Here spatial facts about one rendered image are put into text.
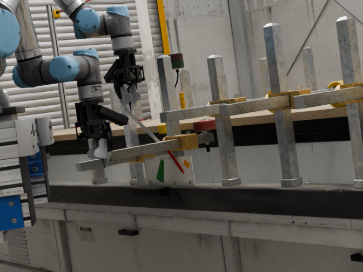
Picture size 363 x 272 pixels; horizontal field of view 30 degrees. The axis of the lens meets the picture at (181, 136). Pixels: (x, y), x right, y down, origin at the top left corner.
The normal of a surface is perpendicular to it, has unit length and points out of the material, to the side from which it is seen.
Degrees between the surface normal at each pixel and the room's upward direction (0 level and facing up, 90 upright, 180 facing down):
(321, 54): 90
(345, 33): 90
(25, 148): 90
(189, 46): 90
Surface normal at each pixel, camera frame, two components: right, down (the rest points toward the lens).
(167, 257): -0.76, 0.14
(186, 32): 0.58, -0.04
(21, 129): 0.11, 0.04
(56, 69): -0.39, 0.11
